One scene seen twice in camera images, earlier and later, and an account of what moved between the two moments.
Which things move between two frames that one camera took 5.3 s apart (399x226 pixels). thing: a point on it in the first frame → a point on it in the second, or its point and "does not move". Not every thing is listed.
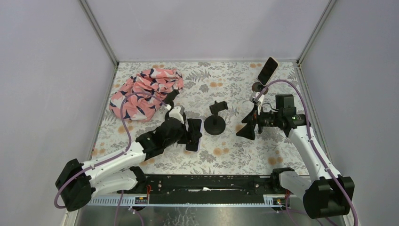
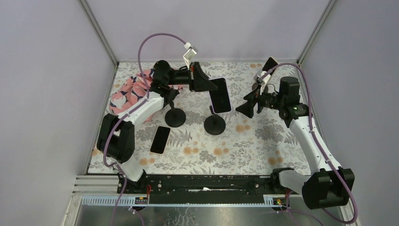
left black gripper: (185, 133) → (192, 76)
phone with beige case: (267, 70) does not move
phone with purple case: (195, 130) → (219, 97)
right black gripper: (253, 117) → (247, 108)
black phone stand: (215, 125) does not move
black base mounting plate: (206, 188) does not move
